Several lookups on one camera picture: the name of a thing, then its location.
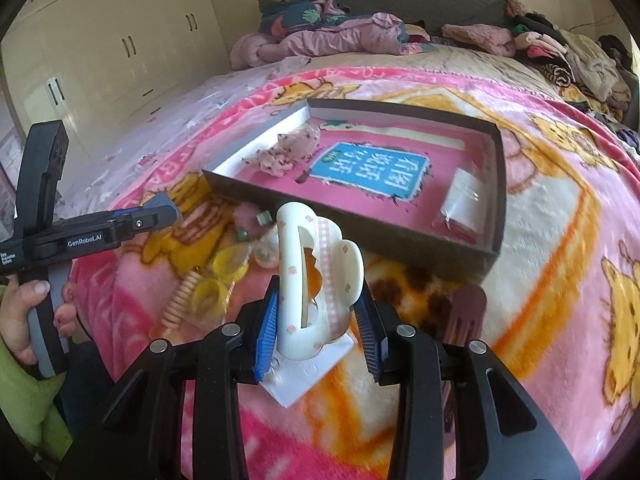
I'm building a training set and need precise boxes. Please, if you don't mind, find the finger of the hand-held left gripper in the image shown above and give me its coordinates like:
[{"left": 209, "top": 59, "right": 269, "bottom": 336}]
[{"left": 107, "top": 192, "right": 183, "bottom": 247}]

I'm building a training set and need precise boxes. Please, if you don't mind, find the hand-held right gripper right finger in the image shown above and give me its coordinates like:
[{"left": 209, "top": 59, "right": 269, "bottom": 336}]
[{"left": 352, "top": 277, "right": 586, "bottom": 480}]

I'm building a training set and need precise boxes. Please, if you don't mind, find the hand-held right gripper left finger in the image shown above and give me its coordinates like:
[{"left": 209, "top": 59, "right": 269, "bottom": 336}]
[{"left": 57, "top": 275, "right": 281, "bottom": 480}]

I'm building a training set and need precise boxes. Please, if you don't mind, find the cream flowered hair claw clip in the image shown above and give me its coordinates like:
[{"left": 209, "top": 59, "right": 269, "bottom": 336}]
[{"left": 276, "top": 201, "right": 365, "bottom": 361}]

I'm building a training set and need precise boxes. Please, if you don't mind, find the bag of yellow hair clips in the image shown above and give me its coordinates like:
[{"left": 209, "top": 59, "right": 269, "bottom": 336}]
[{"left": 192, "top": 237, "right": 281, "bottom": 328}]

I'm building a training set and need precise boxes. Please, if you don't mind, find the pink fuzzy hair tie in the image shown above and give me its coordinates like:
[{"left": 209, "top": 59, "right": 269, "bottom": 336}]
[{"left": 227, "top": 202, "right": 273, "bottom": 242}]

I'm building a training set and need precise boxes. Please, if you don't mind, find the dark cardboard box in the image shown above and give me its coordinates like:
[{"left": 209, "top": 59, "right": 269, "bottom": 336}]
[{"left": 201, "top": 98, "right": 508, "bottom": 285}]

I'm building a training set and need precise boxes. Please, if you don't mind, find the mauve hair comb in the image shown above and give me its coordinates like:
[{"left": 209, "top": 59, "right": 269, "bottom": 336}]
[{"left": 447, "top": 282, "right": 488, "bottom": 356}]

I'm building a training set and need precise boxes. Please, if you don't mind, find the green sleeved left forearm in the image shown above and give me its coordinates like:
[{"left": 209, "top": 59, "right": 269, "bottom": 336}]
[{"left": 0, "top": 335, "right": 75, "bottom": 463}]

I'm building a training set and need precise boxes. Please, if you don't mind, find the person's left hand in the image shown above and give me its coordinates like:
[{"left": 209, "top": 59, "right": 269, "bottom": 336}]
[{"left": 0, "top": 280, "right": 80, "bottom": 366}]

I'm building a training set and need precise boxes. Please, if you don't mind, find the white backing card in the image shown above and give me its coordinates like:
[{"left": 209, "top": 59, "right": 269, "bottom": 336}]
[{"left": 260, "top": 335, "right": 358, "bottom": 408}]

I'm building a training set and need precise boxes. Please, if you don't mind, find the white floral bedsheet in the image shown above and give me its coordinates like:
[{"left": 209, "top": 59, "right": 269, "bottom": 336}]
[{"left": 65, "top": 57, "right": 301, "bottom": 206}]

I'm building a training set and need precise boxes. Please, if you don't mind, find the floral fabric hair bow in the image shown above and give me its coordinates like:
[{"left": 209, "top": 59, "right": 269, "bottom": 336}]
[{"left": 243, "top": 129, "right": 321, "bottom": 178}]

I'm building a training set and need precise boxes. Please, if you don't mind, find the clear plastic bag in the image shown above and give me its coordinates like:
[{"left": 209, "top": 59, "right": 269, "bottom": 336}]
[{"left": 432, "top": 167, "right": 488, "bottom": 233}]

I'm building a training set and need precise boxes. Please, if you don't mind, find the pink cartoon bear blanket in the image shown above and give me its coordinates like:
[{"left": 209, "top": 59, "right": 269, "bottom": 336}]
[{"left": 67, "top": 67, "right": 640, "bottom": 480}]

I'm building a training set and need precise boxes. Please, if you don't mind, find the cream wardrobe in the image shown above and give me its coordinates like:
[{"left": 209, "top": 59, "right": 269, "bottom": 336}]
[{"left": 0, "top": 0, "right": 228, "bottom": 196}]

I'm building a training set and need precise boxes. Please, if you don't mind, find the pink book with blue label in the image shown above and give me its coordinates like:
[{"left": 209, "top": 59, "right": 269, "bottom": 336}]
[{"left": 235, "top": 127, "right": 493, "bottom": 247}]

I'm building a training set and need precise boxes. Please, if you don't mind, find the pink quilt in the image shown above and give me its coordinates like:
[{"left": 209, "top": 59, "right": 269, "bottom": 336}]
[{"left": 230, "top": 12, "right": 441, "bottom": 68}]

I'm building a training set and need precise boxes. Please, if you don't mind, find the dark floral pillow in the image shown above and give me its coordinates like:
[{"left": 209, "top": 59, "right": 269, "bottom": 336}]
[{"left": 257, "top": 0, "right": 351, "bottom": 36}]

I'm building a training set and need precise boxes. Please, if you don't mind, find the beige bedspread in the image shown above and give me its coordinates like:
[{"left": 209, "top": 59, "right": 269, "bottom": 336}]
[{"left": 270, "top": 42, "right": 566, "bottom": 106}]

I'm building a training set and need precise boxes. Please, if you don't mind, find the pink knitted sweater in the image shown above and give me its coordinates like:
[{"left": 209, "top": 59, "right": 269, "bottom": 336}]
[{"left": 442, "top": 22, "right": 518, "bottom": 58}]

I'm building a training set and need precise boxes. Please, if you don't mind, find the grey headboard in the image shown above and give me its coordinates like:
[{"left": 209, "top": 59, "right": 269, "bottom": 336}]
[{"left": 280, "top": 0, "right": 516, "bottom": 31}]

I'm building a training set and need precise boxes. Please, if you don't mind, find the pile of clothes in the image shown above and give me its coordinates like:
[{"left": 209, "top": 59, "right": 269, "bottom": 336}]
[{"left": 505, "top": 0, "right": 640, "bottom": 161}]

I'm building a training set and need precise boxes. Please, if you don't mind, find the beige spiral hair tie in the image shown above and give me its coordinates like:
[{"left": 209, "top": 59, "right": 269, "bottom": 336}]
[{"left": 161, "top": 270, "right": 203, "bottom": 328}]

